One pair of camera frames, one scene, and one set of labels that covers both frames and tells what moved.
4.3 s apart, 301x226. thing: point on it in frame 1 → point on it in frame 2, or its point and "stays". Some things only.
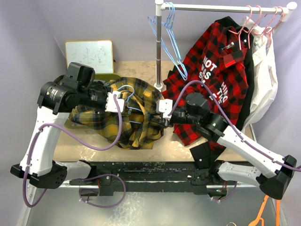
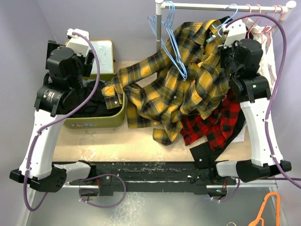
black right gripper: (164, 122) → (224, 51)
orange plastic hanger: (259, 217) stays
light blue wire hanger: (127, 100) → (226, 21)
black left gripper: (105, 92) → (85, 62)
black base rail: (144, 177) stays
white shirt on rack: (265, 76) stays
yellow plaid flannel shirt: (138, 125) → (181, 83)
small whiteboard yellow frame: (96, 53) stays
